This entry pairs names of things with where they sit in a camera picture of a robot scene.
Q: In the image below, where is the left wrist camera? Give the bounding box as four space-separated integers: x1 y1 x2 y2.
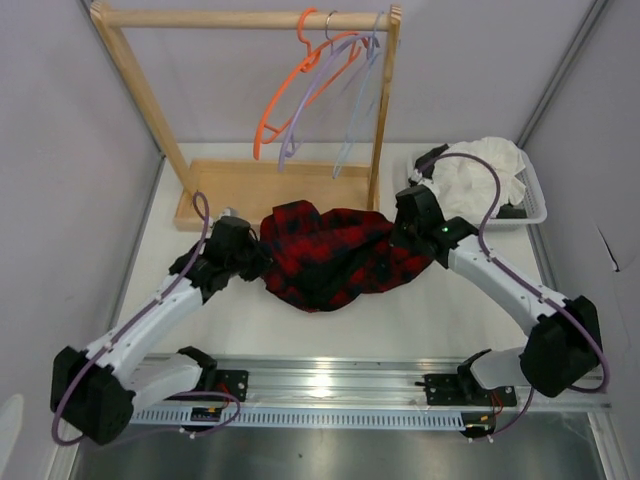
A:
219 207 239 219

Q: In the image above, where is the aluminium mounting rail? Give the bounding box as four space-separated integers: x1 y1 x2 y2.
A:
124 352 613 413

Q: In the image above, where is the orange plastic hanger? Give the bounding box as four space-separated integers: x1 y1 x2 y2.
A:
252 6 368 160

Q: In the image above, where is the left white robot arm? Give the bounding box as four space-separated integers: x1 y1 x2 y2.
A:
50 216 267 446

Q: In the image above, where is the lilac plastic hanger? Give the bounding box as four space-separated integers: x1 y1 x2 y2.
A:
278 11 384 179

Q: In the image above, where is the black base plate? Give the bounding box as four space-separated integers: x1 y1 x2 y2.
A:
212 369 250 402
414 373 518 407

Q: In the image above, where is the black garment in basket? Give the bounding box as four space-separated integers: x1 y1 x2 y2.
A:
414 144 449 178

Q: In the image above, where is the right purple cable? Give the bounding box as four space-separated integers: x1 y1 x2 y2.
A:
412 152 611 441

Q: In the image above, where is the slotted cable duct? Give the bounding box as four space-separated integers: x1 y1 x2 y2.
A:
130 406 466 431

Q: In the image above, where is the red black plaid skirt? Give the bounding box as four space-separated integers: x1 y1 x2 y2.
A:
260 200 432 312

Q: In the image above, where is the light blue wire hanger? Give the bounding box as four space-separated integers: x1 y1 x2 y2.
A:
332 11 384 179

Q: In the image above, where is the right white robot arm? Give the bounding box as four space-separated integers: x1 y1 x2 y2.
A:
391 186 609 404

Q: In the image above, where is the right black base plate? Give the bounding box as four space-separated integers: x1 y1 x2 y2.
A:
414 373 518 407

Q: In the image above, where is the purple cable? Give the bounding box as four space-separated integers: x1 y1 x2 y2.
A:
50 190 221 447
412 152 611 441

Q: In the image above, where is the white crumpled cloth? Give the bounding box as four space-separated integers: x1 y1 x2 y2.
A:
426 137 526 225

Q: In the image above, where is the wooden clothes rack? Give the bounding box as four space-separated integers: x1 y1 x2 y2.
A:
89 1 402 231

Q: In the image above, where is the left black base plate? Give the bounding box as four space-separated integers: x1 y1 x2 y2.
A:
212 369 250 402

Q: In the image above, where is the white plastic basket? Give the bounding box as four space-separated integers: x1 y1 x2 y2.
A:
408 147 549 231

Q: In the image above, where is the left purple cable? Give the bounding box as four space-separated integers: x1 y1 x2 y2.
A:
50 190 221 447

